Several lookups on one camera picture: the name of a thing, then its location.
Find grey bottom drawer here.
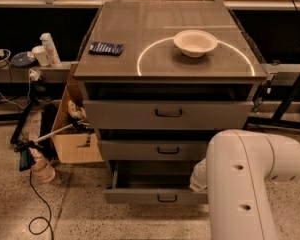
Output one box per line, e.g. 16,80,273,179
104,160,207,205

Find grey drawer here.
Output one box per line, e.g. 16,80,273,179
99,140,208,161
83,100,252,130
104,160,207,205

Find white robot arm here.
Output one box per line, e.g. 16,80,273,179
190,130,300,240

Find grey drawer cabinet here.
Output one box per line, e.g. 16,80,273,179
73,0,268,172

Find grey top drawer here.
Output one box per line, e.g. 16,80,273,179
83,100,252,130

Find grey middle drawer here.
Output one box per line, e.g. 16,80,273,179
99,140,208,161

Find white grabber stick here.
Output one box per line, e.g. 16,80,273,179
14,119,88,152

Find blue snack packet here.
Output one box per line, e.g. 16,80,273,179
88,42,124,56

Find white bowl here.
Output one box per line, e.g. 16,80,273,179
173,30,218,58

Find cardboard box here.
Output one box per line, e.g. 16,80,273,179
51,65,103,164

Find white spray can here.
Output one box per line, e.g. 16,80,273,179
40,33,62,68

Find white power adapter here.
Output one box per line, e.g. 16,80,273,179
29,69,41,81

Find white paper cup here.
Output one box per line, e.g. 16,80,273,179
32,45,50,66

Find black metal stand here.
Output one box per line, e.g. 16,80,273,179
244,74,300,130

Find blue plate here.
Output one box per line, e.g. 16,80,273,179
11,51,37,68

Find black floor cable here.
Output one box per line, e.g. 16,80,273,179
27,169,55,240

